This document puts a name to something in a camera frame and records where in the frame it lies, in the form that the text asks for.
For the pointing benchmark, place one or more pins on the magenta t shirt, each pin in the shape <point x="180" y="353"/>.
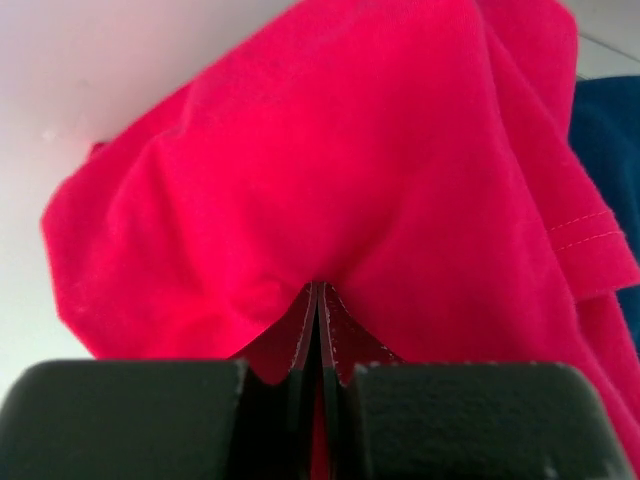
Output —
<point x="413" y="154"/>

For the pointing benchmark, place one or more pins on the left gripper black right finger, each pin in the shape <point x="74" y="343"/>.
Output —
<point x="387" y="418"/>

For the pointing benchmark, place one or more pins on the folded blue t shirt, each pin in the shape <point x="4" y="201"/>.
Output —
<point x="604" y="135"/>

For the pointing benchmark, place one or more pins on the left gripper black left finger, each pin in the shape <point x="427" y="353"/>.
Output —
<point x="248" y="417"/>

